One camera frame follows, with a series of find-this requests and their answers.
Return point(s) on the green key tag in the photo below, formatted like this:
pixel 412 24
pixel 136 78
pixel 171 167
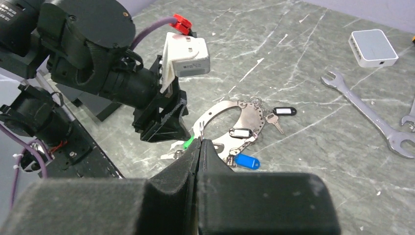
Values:
pixel 187 143

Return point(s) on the small silver key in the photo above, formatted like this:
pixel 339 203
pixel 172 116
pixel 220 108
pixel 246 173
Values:
pixel 271 118

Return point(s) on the small silver wrench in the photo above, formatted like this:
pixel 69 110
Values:
pixel 409 118

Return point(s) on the blue key tag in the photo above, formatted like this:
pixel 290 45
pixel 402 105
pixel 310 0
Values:
pixel 247 161

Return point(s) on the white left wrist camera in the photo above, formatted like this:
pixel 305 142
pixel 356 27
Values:
pixel 183 56

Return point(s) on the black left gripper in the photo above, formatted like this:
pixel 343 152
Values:
pixel 158 116

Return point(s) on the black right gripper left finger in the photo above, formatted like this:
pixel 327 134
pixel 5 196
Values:
pixel 162 205

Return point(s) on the metal key organizer plate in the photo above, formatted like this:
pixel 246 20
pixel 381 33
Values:
pixel 251 116

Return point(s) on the black key tag white label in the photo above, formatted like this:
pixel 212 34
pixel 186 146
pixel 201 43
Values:
pixel 240 133

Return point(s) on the clear plastic box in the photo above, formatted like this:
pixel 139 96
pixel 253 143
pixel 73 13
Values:
pixel 372 49

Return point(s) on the large silver wrench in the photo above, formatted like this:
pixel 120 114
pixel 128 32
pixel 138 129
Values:
pixel 393 137

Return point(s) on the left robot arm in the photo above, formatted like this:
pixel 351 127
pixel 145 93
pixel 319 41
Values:
pixel 89 45

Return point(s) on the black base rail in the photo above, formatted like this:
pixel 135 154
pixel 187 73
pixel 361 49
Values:
pixel 40 113

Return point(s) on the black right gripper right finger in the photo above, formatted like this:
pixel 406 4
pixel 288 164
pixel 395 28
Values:
pixel 276 203

